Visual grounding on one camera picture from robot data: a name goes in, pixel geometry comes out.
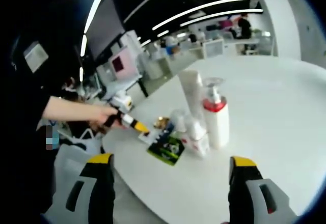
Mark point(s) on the white plastic bag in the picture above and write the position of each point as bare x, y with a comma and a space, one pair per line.
71, 163

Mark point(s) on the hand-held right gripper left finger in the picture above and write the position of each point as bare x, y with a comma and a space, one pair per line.
76, 201

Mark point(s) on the large white display screen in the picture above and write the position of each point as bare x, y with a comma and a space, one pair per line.
130, 66

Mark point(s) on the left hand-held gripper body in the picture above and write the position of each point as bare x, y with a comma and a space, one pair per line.
119, 103

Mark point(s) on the person in black clothes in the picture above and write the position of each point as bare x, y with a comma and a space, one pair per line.
23, 132

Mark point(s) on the white skincare tube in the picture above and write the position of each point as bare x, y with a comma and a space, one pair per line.
191, 91

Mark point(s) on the white office chair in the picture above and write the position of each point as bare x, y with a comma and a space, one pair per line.
214, 48

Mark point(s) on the person's left hand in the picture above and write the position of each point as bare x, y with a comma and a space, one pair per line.
105, 117

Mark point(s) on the large dark wall screen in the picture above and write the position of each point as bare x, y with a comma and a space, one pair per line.
107, 25

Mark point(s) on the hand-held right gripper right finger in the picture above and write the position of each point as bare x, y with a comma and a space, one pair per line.
254, 203

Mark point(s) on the small skincare bottle red label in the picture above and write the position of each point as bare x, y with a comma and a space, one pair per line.
197, 137

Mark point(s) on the green black skincare sachet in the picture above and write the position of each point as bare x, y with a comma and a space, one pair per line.
165, 150

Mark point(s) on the gold foil skincare sachet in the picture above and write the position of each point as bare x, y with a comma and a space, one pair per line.
161, 122

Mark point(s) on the ceiling air conditioner unit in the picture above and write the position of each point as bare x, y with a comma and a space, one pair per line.
35, 56

